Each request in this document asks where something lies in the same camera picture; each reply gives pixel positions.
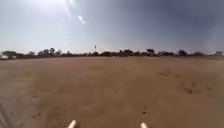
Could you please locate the row of trees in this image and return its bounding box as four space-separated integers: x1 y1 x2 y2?
0 47 224 60

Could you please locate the robot's own part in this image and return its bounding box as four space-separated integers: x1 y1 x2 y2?
139 121 148 128
67 119 77 128

